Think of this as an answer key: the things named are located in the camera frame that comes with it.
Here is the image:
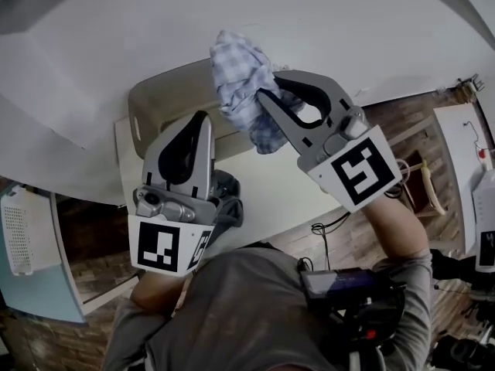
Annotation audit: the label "white perforated plastic basket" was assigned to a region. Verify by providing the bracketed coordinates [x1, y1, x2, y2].
[0, 185, 53, 277]

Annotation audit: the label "person's right forearm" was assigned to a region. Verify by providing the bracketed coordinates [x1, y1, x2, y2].
[365, 195, 432, 262]

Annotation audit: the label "person's grey shirt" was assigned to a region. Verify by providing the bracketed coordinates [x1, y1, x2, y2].
[102, 245, 434, 371]

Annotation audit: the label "blue white checked clothes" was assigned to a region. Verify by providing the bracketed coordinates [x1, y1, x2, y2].
[210, 29, 306, 155]

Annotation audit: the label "white machine with display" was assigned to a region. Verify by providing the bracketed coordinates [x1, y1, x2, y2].
[471, 166, 495, 274]

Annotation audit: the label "wooden chair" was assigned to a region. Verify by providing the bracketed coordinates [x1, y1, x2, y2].
[386, 114, 449, 218]

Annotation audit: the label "black phone with lit screen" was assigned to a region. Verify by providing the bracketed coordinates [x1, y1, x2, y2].
[300, 268, 382, 305]

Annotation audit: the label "grey plastic laundry basket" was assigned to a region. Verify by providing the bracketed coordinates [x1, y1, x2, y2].
[127, 58, 291, 162]

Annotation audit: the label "dark grey garment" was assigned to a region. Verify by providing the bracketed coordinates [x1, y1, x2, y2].
[208, 169, 244, 247]

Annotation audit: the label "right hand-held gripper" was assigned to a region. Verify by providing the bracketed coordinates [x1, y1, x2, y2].
[257, 70, 403, 213]

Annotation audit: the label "black camera equipment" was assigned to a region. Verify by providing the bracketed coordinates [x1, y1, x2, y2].
[428, 249, 495, 371]

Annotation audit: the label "light blue table white frame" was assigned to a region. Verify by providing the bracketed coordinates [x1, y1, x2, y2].
[0, 183, 140, 324]

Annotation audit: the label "black cable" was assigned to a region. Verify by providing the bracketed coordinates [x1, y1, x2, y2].
[311, 210, 351, 270]

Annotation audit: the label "black harness mount with cables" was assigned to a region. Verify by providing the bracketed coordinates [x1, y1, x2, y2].
[309, 280, 407, 347]

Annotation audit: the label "person's left forearm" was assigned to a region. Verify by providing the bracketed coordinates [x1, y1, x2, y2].
[130, 271, 190, 316]

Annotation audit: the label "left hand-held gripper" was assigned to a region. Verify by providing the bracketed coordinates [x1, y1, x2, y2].
[129, 111, 224, 276]

